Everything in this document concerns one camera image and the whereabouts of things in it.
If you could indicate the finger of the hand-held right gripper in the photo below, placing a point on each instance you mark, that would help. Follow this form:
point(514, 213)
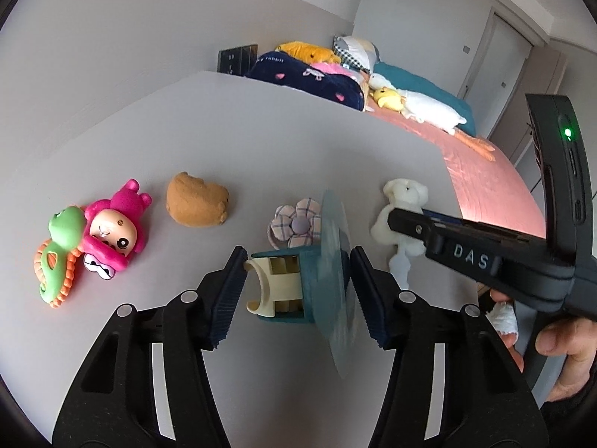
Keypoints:
point(445, 219)
point(410, 226)

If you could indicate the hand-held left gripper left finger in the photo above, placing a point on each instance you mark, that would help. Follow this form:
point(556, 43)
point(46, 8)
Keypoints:
point(228, 298)

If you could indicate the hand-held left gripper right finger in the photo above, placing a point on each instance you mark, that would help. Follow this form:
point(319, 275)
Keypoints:
point(371, 298)

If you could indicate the person's right hand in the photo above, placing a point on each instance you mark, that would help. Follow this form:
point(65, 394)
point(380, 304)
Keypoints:
point(578, 350)

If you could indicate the white plush toy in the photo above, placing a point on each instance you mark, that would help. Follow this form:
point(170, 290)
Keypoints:
point(405, 193)

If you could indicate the pink bed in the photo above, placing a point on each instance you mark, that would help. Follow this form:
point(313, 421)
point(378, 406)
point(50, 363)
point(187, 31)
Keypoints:
point(489, 182)

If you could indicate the brown plush toy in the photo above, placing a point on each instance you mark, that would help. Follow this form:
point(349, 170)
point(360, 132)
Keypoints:
point(196, 200)

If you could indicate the plaid fabric flower clip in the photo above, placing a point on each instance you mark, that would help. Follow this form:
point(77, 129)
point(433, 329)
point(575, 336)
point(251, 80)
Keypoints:
point(298, 221)

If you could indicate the white goose plush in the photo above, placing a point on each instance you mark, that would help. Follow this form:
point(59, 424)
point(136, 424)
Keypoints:
point(429, 107)

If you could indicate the yellow duck plush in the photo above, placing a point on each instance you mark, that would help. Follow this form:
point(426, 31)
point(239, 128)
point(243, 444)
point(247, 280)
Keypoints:
point(387, 99)

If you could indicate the pink doll toy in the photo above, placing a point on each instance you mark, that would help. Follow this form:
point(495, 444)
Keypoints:
point(119, 203)

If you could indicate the white door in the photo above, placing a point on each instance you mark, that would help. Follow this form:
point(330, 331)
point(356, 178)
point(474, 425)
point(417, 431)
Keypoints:
point(499, 65)

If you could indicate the green lizard toy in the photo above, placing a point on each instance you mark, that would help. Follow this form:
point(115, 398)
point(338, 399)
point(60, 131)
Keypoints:
point(63, 228)

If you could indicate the navy blue pillow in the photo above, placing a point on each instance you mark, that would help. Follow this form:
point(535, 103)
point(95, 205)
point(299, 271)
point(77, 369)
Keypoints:
point(303, 79)

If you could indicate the checkered pillow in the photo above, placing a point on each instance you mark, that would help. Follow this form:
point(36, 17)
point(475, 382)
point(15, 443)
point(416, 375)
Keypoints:
point(359, 51)

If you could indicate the orange yellow plush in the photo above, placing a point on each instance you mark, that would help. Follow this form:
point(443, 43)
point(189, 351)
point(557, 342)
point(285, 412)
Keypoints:
point(303, 50)

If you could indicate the black wall socket panel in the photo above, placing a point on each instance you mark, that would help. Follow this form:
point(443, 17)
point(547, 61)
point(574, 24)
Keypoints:
point(238, 59)

